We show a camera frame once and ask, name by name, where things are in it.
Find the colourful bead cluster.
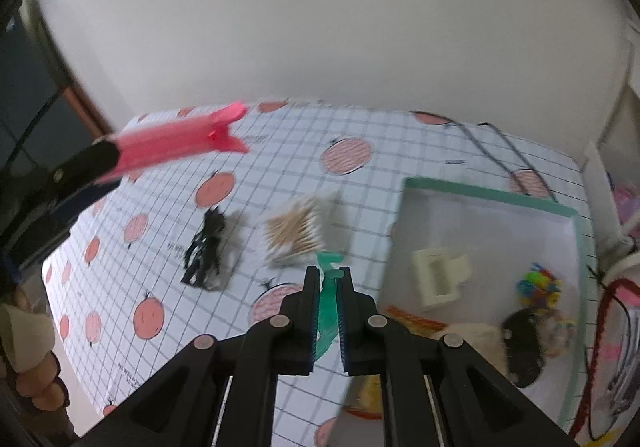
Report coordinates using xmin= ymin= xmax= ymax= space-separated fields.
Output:
xmin=515 ymin=263 xmax=563 ymax=310

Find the teal rimmed white tray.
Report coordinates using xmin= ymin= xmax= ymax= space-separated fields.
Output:
xmin=345 ymin=177 xmax=598 ymax=433

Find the pastel twisted candy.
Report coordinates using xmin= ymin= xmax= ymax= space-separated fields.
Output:
xmin=542 ymin=309 xmax=576 ymax=358

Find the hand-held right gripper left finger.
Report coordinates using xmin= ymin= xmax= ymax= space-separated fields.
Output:
xmin=80 ymin=266 xmax=321 ymax=447

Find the pink hair roller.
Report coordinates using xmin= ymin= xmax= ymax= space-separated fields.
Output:
xmin=95 ymin=100 xmax=251 ymax=185

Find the black toy figure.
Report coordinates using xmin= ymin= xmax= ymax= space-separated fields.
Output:
xmin=181 ymin=207 xmax=236 ymax=290

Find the black cable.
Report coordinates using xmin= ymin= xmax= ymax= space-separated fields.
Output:
xmin=440 ymin=119 xmax=561 ymax=202

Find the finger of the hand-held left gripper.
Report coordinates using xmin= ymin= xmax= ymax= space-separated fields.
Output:
xmin=42 ymin=137 xmax=121 ymax=198
xmin=57 ymin=177 xmax=121 ymax=222

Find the red cable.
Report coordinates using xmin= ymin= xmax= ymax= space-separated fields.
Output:
xmin=570 ymin=272 xmax=640 ymax=443

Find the green hair clip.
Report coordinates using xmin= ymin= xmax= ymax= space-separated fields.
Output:
xmin=310 ymin=251 xmax=351 ymax=363

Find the bag of cotton swabs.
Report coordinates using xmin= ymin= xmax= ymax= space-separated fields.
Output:
xmin=260 ymin=194 xmax=346 ymax=270

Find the grid tablecloth with fruit print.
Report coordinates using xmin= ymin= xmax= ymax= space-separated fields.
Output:
xmin=42 ymin=99 xmax=596 ymax=447

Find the person's left hand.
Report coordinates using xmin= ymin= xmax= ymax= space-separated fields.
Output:
xmin=10 ymin=356 xmax=71 ymax=413

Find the black toy car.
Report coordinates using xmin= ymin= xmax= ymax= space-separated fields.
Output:
xmin=501 ymin=309 xmax=548 ymax=388

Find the colourful clutter pile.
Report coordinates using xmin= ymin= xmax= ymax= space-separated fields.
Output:
xmin=595 ymin=177 xmax=640 ymax=443

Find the cream hair claw clip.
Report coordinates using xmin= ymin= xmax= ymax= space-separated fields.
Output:
xmin=411 ymin=247 xmax=471 ymax=312

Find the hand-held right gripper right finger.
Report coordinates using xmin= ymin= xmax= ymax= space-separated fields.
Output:
xmin=336 ymin=266 xmax=576 ymax=447

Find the yellow rice cracker packet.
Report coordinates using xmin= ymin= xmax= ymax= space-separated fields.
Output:
xmin=342 ymin=306 xmax=448 ymax=420

